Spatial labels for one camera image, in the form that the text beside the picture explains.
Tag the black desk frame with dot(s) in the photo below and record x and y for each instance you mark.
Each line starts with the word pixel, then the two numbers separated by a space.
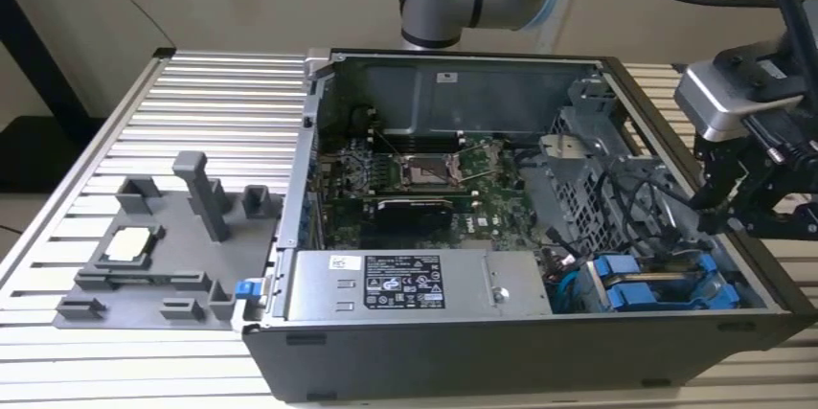
pixel 57 150

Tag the grey metal drive cage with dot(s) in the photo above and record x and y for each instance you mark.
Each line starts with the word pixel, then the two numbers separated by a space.
pixel 575 188

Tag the blue disk carrier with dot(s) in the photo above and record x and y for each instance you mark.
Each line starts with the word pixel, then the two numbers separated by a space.
pixel 629 298

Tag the grey metal bracket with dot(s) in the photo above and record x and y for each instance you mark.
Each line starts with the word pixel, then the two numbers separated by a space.
pixel 562 148

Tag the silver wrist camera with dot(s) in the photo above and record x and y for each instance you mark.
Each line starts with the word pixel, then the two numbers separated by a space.
pixel 709 93

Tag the green motherboard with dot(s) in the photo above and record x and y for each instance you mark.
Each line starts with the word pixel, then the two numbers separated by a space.
pixel 498 198

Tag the silver CPU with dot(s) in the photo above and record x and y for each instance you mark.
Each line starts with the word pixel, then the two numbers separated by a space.
pixel 131 242

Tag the black graphics card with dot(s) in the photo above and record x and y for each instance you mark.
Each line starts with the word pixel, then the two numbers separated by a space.
pixel 408 227

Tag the grey parts rack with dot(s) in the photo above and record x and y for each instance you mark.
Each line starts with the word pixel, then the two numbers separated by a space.
pixel 186 246

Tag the silver power supply unit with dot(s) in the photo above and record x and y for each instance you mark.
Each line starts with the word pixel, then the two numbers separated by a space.
pixel 319 284

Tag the blue case latch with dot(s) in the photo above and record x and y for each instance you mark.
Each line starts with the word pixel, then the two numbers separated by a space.
pixel 246 290

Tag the black PC case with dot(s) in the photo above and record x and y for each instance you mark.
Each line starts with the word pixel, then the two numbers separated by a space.
pixel 447 361

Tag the CPU socket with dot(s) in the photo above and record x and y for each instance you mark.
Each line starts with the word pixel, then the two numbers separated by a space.
pixel 424 174

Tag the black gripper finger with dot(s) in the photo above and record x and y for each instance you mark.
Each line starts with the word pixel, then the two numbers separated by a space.
pixel 715 223
pixel 718 174

